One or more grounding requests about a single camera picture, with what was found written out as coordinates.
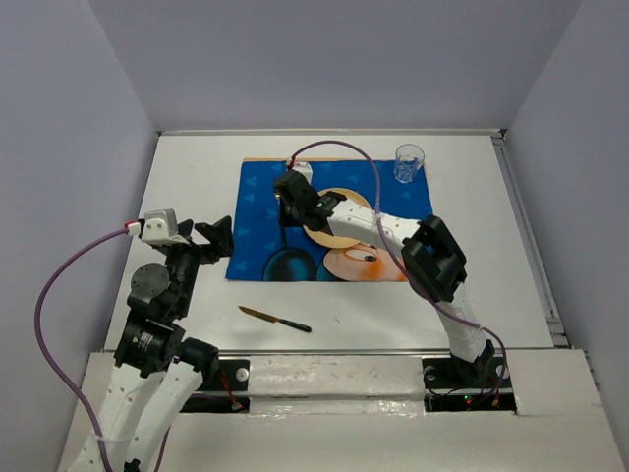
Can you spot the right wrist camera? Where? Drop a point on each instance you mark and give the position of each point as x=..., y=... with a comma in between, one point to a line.
x=297, y=169

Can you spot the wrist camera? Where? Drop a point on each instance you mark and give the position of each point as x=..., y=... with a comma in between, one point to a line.
x=297, y=169
x=158, y=228

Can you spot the blue cartoon placemat cloth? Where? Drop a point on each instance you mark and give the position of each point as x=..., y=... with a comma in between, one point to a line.
x=258, y=255

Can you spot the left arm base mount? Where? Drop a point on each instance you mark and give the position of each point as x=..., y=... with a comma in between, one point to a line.
x=226, y=393

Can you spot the gold knife green handle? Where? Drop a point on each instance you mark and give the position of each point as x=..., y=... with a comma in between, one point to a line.
x=274, y=320

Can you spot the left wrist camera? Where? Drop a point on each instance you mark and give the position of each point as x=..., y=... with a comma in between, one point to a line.
x=158, y=228

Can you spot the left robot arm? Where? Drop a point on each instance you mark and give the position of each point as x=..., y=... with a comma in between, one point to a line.
x=156, y=366

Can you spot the yellow plate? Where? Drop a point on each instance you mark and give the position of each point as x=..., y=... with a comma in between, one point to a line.
x=336, y=242

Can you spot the clear drinking glass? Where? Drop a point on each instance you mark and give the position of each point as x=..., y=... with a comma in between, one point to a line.
x=409, y=159

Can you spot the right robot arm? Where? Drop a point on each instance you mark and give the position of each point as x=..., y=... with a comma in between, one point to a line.
x=432, y=259

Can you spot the gold fork green handle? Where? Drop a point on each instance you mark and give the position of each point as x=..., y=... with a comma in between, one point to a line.
x=283, y=236

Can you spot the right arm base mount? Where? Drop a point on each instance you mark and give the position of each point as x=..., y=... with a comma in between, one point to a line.
x=446, y=391

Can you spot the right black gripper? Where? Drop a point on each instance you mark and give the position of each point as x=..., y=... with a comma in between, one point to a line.
x=286, y=218

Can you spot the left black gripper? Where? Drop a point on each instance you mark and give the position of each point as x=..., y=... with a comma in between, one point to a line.
x=220, y=233

